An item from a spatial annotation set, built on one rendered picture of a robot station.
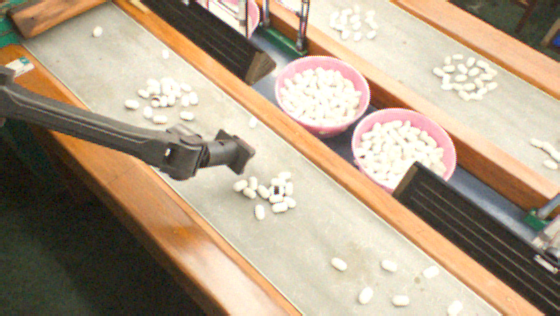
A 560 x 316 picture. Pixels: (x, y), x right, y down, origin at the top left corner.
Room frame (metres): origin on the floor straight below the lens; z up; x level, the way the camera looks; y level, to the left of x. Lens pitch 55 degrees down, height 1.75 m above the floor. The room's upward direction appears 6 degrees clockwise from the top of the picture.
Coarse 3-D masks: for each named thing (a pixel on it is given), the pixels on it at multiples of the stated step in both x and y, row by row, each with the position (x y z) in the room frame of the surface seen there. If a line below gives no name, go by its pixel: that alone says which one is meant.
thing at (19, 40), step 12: (108, 0) 1.25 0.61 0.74; (84, 12) 1.18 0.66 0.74; (0, 24) 1.00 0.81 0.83; (12, 24) 1.02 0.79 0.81; (60, 24) 1.12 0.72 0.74; (0, 36) 0.99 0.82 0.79; (12, 36) 1.01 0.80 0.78; (36, 36) 1.06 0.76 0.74; (12, 120) 0.94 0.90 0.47; (0, 132) 1.12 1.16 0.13; (12, 132) 0.92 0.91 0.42; (24, 132) 0.95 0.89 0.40; (12, 144) 1.06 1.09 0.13; (24, 144) 0.93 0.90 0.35; (36, 144) 0.95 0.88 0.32; (24, 156) 0.94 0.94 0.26; (36, 156) 0.94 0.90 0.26; (36, 168) 0.92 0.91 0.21; (48, 168) 0.95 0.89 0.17; (48, 180) 0.93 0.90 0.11; (60, 180) 0.96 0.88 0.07
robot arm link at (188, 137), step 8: (168, 128) 0.62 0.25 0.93; (176, 128) 0.63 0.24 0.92; (184, 128) 0.63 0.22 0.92; (184, 136) 0.56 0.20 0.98; (192, 136) 0.58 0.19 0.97; (200, 136) 0.62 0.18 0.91; (192, 144) 0.54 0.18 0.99; (200, 144) 0.56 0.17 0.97; (200, 152) 0.55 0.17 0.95; (200, 160) 0.54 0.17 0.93; (168, 176) 0.50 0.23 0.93; (192, 176) 0.52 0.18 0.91
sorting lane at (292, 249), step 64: (64, 64) 0.95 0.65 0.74; (128, 64) 0.98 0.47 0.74; (192, 128) 0.77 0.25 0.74; (256, 128) 0.79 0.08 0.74; (192, 192) 0.58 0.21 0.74; (256, 192) 0.59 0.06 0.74; (320, 192) 0.61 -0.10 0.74; (256, 256) 0.43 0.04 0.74; (320, 256) 0.44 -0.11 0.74; (384, 256) 0.46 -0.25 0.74
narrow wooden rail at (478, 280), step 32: (160, 32) 1.10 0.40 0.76; (192, 64) 0.99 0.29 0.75; (256, 96) 0.88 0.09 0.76; (288, 128) 0.78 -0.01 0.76; (320, 160) 0.69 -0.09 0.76; (352, 192) 0.61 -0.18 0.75; (384, 192) 0.61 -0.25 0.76; (416, 224) 0.53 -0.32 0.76; (448, 256) 0.46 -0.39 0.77; (480, 288) 0.40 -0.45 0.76
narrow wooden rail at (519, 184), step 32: (256, 0) 1.29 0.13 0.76; (288, 32) 1.19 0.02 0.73; (320, 32) 1.17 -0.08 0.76; (352, 64) 1.04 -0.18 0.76; (384, 96) 0.95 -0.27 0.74; (416, 96) 0.94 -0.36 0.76; (448, 128) 0.83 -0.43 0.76; (480, 160) 0.76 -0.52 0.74; (512, 160) 0.75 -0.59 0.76; (512, 192) 0.69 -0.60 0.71; (544, 192) 0.66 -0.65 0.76
